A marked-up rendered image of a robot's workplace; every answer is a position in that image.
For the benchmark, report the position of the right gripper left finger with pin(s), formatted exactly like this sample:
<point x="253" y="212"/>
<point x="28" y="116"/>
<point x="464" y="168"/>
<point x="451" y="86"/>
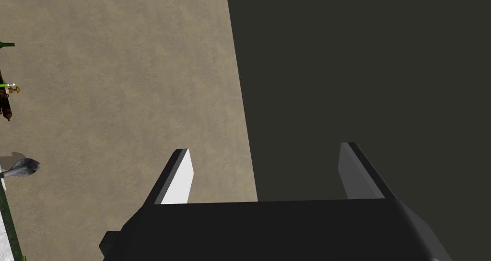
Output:
<point x="177" y="182"/>

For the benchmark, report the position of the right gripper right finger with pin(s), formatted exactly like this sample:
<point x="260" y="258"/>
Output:
<point x="360" y="176"/>

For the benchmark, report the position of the dark brown bottle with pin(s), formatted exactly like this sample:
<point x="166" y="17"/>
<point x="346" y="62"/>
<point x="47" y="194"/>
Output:
<point x="5" y="99"/>

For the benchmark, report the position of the green bottle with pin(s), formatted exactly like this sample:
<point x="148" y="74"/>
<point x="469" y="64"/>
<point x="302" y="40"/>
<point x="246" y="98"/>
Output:
<point x="7" y="44"/>

